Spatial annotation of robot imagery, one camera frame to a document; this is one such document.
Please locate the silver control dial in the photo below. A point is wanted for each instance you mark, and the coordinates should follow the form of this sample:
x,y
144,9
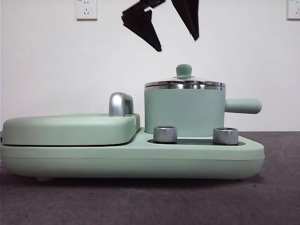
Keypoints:
x,y
165,134
225,136

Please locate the mint green breakfast machine base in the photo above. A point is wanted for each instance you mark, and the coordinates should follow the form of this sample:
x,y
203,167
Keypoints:
x,y
70,161

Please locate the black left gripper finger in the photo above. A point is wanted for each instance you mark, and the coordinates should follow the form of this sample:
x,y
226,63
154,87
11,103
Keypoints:
x,y
189,16
140,23

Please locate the white wall socket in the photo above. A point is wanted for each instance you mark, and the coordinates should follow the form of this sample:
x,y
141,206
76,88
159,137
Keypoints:
x,y
86,10
294,9

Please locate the glass lid with green knob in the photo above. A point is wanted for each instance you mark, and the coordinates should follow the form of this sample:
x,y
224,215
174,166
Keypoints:
x,y
184,70

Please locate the mint green hinged griddle cover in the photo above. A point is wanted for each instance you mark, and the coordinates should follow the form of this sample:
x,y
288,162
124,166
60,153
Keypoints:
x,y
58,129

